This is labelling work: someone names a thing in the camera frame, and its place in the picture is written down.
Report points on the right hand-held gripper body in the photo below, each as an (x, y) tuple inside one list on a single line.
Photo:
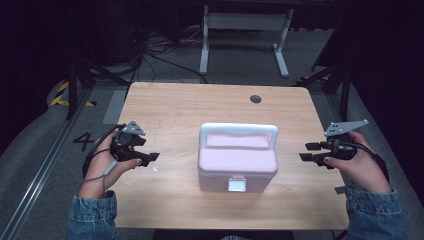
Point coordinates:
[(340, 148)]

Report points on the metal floor rail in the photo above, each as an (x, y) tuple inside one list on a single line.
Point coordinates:
[(40, 173)]

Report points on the person's left hand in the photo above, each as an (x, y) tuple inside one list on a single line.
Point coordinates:
[(98, 166)]

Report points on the person's right hand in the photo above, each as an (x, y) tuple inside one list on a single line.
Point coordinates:
[(365, 173)]

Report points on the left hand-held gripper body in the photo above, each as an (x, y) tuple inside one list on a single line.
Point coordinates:
[(124, 146)]

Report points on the white metal desk frame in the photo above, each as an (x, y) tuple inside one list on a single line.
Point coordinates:
[(246, 21)]

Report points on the black tripod stand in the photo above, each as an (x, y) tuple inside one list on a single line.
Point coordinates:
[(72, 90), (345, 96)]

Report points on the yellow black floor tape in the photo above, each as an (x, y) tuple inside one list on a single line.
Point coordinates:
[(59, 100)]

